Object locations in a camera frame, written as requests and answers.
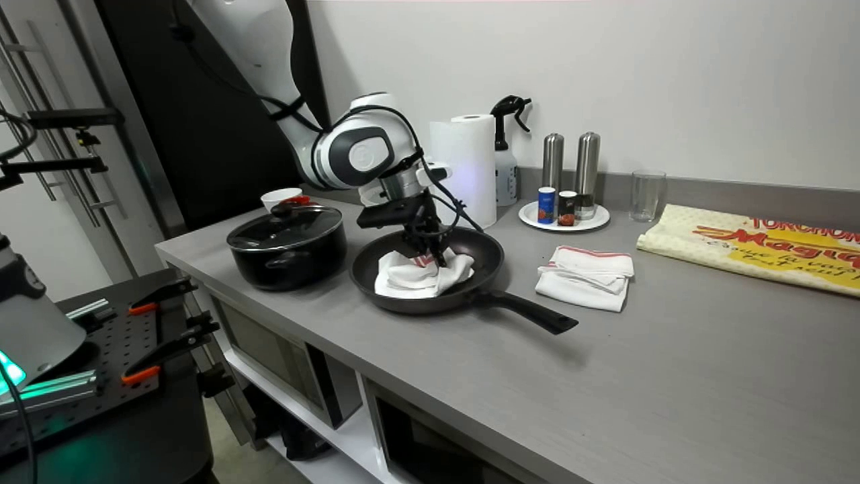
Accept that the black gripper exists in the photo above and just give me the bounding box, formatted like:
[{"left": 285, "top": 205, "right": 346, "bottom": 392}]
[{"left": 396, "top": 197, "right": 445, "bottom": 261}]

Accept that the white towel with red stripe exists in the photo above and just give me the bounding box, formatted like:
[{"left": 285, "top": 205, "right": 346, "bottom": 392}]
[{"left": 375, "top": 246, "right": 474, "bottom": 298}]

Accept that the black frying pan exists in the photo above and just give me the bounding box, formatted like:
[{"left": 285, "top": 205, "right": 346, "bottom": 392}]
[{"left": 352, "top": 228, "right": 578, "bottom": 334}]

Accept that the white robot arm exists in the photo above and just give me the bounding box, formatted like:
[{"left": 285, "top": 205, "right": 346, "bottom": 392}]
[{"left": 191, "top": 0, "right": 447, "bottom": 259}]

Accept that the white paper towel roll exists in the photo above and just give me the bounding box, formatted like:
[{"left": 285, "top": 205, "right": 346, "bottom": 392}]
[{"left": 427, "top": 112, "right": 498, "bottom": 228}]

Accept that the folded white towel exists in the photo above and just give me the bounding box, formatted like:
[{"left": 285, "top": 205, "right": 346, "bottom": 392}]
[{"left": 535, "top": 246, "right": 635, "bottom": 312}]

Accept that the white round plate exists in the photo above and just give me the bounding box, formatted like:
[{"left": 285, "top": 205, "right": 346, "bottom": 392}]
[{"left": 516, "top": 201, "right": 611, "bottom": 234}]

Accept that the blue small can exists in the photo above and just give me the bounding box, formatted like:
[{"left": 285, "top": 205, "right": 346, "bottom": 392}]
[{"left": 539, "top": 186, "right": 556, "bottom": 224}]

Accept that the black pot with glass lid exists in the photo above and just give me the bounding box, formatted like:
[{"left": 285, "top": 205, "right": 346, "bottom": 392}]
[{"left": 226, "top": 205, "right": 346, "bottom": 291}]

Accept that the dark small jar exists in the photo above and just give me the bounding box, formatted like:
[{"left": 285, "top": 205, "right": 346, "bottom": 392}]
[{"left": 556, "top": 190, "right": 578, "bottom": 226}]

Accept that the spray bottle black nozzle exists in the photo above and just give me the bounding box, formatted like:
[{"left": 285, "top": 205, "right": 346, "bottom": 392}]
[{"left": 492, "top": 95, "right": 529, "bottom": 207}]

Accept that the left steel grinder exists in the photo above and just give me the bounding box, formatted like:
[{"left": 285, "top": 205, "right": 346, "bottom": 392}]
[{"left": 544, "top": 131, "right": 564, "bottom": 189}]

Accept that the steel grinder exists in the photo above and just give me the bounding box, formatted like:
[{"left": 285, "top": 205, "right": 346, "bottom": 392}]
[
  {"left": 544, "top": 131, "right": 564, "bottom": 189},
  {"left": 578, "top": 131, "right": 600, "bottom": 207}
]

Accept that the right steel grinder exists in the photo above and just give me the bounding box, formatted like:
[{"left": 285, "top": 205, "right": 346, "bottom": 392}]
[{"left": 578, "top": 131, "right": 600, "bottom": 207}]

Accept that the clear drinking glass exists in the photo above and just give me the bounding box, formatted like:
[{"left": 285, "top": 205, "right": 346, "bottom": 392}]
[{"left": 631, "top": 173, "right": 666, "bottom": 224}]

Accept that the black perforated breadboard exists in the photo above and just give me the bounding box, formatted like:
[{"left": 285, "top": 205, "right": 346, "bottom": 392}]
[{"left": 0, "top": 298, "right": 187, "bottom": 455}]

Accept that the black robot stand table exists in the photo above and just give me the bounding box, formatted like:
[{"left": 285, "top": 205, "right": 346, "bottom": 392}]
[{"left": 0, "top": 267, "right": 217, "bottom": 484}]

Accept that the yellow red printed bag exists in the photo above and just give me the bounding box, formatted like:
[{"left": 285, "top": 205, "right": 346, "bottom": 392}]
[{"left": 637, "top": 205, "right": 860, "bottom": 296}]

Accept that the orange handled clamp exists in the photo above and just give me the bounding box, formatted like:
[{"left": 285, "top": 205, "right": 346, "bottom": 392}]
[
  {"left": 127, "top": 276, "right": 196, "bottom": 316},
  {"left": 118, "top": 312, "right": 217, "bottom": 386}
]

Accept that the camera tripod arm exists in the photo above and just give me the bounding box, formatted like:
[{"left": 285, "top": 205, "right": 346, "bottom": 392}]
[{"left": 0, "top": 107, "right": 123, "bottom": 190}]

